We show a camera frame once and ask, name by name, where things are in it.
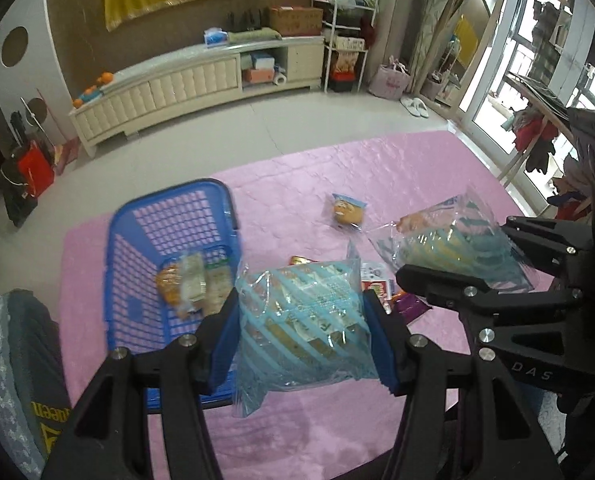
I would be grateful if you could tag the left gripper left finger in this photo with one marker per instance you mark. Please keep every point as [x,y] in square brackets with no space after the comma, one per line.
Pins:
[217,342]

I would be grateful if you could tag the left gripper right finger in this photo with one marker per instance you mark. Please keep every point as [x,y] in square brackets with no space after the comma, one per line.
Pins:
[389,336]

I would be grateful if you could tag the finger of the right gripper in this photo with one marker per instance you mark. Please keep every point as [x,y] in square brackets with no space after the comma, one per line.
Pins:
[555,247]
[455,291]

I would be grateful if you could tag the purple snack wrapper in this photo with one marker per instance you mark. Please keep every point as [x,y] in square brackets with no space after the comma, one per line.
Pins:
[409,306]

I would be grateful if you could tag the red green snack bag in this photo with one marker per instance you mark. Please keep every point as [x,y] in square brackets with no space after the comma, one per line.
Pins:
[378,277]

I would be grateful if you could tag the green label cracker pack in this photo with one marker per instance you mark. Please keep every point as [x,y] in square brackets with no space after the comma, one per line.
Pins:
[192,283]

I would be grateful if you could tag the teal striped snack bag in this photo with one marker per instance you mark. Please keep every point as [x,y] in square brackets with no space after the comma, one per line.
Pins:
[301,326]

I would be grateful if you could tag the blue plastic basket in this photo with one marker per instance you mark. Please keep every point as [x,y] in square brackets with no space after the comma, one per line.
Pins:
[149,233]

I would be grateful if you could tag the clear cracker pack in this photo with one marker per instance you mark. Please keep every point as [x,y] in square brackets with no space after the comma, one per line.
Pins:
[219,282]

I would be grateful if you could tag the small orange noodle snack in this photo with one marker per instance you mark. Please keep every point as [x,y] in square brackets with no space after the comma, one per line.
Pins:
[169,285]

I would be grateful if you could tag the orange candy wrapper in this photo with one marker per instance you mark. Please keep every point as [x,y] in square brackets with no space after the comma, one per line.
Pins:
[297,260]

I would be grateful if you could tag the wooden clothes rack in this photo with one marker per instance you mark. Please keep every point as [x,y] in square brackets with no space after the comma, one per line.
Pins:
[537,126]

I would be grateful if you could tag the wrapped bread bun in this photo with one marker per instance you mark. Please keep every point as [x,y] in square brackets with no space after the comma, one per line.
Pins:
[346,212]

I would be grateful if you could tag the white slippers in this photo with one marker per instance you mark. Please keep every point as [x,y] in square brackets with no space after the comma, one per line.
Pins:
[415,107]

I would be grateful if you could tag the pink tote bag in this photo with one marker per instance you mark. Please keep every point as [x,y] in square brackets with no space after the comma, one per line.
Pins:
[390,81]

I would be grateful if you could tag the black bag on floor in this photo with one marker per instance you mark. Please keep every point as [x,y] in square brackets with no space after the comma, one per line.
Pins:
[19,201]

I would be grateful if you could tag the red bag on floor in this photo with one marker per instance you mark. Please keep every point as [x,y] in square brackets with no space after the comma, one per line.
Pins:
[35,168]

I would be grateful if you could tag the arched floor mirror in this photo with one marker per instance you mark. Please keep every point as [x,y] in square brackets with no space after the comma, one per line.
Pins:
[465,32]

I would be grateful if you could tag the cream TV cabinet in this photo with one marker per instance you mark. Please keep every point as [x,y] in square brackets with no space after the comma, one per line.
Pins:
[196,78]

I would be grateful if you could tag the silver standing air conditioner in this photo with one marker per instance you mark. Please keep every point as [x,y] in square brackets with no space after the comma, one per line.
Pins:
[391,23]

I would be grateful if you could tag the oranges on cabinet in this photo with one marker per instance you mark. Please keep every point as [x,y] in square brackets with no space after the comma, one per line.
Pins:
[94,91]

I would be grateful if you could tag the patterned curtain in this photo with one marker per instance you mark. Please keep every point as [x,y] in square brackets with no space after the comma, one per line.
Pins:
[431,12]

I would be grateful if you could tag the white metal shelf rack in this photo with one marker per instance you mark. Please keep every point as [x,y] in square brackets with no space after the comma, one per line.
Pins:
[348,30]

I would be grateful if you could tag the blue tissue pack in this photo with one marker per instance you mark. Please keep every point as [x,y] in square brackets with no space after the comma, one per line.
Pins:
[215,37]

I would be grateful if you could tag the green folded towel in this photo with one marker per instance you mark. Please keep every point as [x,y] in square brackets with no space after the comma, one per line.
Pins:
[254,35]

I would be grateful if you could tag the cardboard box on cabinet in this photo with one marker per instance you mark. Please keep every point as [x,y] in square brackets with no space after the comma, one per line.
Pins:
[296,21]

